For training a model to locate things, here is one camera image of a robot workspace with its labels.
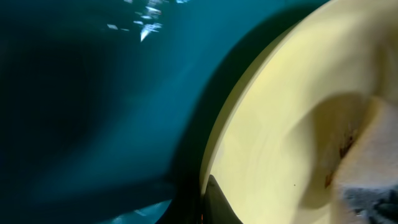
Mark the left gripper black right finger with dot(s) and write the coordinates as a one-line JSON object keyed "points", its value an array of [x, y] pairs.
{"points": [[216, 208]]}

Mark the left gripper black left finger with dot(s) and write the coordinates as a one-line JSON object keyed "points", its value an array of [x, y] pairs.
{"points": [[184, 208]]}

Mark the yellow-green plate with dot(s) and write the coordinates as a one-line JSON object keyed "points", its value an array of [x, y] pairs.
{"points": [[295, 113]]}

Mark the green and yellow sponge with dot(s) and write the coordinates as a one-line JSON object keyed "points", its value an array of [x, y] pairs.
{"points": [[364, 189]]}

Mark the teal plastic serving tray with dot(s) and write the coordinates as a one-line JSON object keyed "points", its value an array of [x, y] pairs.
{"points": [[107, 105]]}

